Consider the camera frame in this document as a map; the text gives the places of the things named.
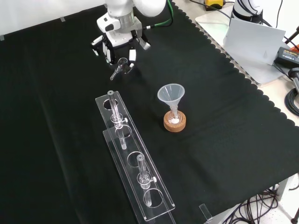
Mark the clear glass weighing funnel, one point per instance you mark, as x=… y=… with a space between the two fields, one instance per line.
x=118 y=68

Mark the clear plastic clamp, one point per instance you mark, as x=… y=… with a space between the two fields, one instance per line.
x=206 y=211

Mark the black power adapter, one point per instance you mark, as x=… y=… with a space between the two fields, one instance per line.
x=287 y=56

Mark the black tripod leg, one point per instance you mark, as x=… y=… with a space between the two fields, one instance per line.
x=292 y=37

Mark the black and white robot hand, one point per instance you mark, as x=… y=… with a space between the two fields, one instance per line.
x=118 y=38

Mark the translucent plastic funnel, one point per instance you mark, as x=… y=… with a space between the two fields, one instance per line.
x=171 y=94

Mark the pale board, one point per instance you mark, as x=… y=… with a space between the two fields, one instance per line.
x=252 y=39

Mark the grey base plate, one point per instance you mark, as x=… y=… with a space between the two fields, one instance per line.
x=254 y=73

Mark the clear acrylic funnel stand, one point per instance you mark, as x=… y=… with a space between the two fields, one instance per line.
x=130 y=144

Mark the small round-bottom glass flask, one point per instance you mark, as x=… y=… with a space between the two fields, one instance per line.
x=174 y=120

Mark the yellow stop button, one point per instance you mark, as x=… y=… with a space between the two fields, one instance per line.
x=211 y=2

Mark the black cloth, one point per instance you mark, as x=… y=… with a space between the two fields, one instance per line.
x=58 y=116

